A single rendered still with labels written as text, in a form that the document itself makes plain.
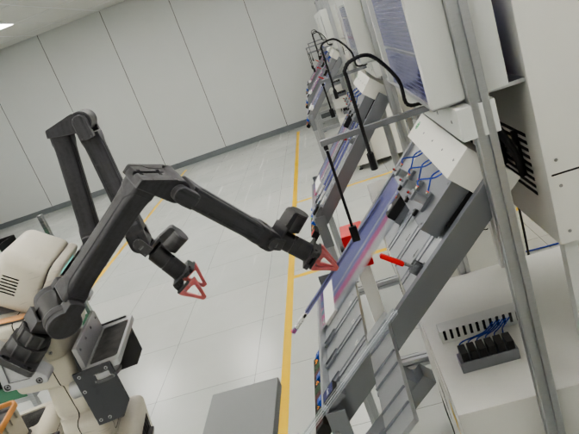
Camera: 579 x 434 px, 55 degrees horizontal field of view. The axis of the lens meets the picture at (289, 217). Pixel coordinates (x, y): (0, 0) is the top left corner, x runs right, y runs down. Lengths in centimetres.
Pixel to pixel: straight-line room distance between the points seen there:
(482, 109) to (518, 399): 75
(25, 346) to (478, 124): 107
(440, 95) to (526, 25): 21
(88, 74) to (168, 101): 147
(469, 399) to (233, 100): 893
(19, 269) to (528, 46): 123
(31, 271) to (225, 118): 889
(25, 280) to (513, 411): 124
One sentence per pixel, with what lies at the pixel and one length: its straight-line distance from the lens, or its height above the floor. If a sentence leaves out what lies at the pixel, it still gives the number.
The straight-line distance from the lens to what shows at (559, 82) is 128.
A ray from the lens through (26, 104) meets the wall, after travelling 1124.
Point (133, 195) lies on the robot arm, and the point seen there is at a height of 143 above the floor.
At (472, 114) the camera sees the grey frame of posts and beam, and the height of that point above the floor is 136.
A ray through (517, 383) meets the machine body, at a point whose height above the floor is 62.
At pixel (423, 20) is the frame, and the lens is 117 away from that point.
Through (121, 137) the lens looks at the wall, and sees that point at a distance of 1069.
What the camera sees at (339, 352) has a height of 77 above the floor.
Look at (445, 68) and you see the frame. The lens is 118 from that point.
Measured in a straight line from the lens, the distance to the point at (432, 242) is 138.
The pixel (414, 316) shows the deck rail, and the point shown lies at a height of 93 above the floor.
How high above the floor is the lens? 163
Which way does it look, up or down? 18 degrees down
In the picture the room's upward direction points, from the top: 20 degrees counter-clockwise
